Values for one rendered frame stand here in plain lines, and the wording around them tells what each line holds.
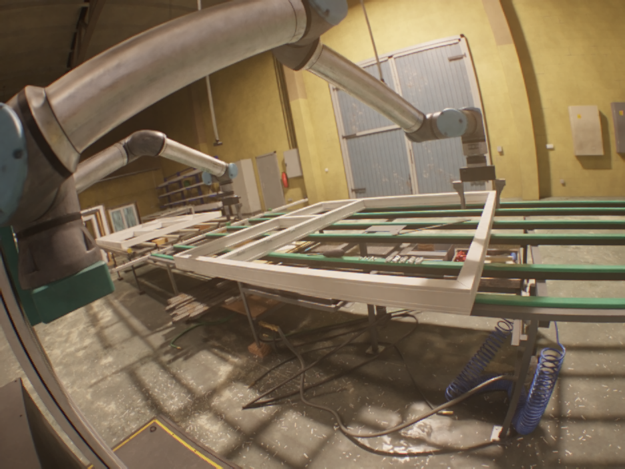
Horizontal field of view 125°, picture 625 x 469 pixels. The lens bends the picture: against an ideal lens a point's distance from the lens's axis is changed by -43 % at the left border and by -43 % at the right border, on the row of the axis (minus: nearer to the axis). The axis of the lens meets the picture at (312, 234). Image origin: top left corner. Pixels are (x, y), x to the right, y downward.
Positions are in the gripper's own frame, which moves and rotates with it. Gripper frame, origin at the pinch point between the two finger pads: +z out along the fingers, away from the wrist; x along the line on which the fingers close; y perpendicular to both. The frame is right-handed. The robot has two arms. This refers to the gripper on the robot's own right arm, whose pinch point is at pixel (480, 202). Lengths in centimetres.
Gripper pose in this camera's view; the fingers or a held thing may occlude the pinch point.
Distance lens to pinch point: 109.9
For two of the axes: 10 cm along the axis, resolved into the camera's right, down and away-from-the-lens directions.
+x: 7.7, 0.0, -6.3
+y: -6.1, 2.9, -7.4
